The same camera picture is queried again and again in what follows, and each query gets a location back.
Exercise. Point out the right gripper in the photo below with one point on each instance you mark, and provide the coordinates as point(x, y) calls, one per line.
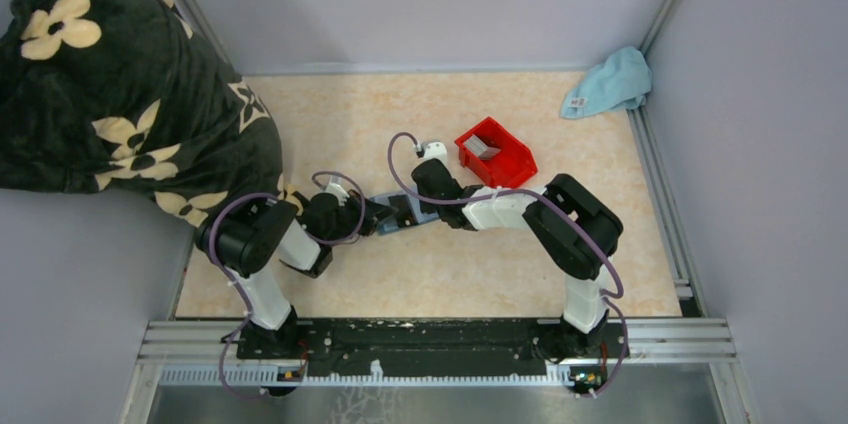
point(428, 208)

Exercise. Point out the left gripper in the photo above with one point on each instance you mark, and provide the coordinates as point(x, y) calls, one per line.
point(374, 212)

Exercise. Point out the black VIP credit card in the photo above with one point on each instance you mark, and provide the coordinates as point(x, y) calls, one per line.
point(404, 214)

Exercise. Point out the teal card holder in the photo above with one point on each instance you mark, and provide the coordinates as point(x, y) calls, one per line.
point(389, 226)

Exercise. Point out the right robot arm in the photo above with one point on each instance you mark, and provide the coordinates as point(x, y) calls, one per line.
point(578, 232)

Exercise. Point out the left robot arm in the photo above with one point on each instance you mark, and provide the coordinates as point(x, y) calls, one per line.
point(249, 232)

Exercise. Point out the silver credit cards stack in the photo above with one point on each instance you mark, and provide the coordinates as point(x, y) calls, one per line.
point(480, 149)

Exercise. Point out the red plastic bin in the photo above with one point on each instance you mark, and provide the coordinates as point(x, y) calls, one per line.
point(514, 166)

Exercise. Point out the light blue cloth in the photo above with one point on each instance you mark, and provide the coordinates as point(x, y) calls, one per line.
point(621, 82)

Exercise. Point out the black floral blanket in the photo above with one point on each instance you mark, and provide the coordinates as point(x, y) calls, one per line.
point(103, 95)

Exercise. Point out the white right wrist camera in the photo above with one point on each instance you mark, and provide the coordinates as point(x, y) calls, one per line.
point(433, 149)

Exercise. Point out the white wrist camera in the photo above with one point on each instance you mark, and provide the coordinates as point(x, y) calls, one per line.
point(336, 189)
point(433, 149)

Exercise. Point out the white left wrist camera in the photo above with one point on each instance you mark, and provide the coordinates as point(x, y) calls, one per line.
point(336, 189)

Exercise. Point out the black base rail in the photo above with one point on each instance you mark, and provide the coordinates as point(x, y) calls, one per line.
point(430, 349)

